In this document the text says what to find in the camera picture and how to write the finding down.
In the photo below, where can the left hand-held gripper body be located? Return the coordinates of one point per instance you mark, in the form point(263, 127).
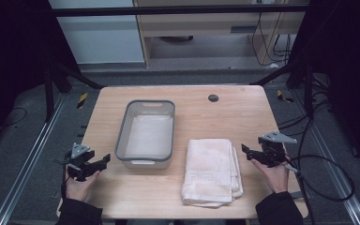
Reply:
point(80, 159)

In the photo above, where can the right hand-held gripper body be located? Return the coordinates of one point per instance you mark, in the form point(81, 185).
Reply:
point(273, 150)

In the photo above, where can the white towel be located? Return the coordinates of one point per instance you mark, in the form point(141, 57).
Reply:
point(211, 172)

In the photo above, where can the grey-rimmed clear plastic basin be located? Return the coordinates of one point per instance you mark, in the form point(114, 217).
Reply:
point(148, 137)

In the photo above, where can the person's left hand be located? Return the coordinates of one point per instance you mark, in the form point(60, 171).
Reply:
point(79, 187)

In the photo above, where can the person's right hand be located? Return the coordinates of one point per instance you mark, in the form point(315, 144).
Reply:
point(273, 178)

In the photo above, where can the yellow black striped tape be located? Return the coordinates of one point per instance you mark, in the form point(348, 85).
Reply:
point(283, 97)
point(82, 100)

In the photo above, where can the round grey table grommet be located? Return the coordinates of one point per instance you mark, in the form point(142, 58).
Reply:
point(213, 98)

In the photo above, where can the white cabinet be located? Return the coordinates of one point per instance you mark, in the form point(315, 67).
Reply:
point(100, 37)

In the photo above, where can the light wooden desk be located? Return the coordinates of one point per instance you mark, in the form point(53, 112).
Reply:
point(200, 26)

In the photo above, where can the aluminium floor rail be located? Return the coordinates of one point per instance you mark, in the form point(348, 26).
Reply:
point(28, 159)
point(340, 175)

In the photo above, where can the black metal frame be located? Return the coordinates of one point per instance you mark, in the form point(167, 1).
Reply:
point(175, 11)

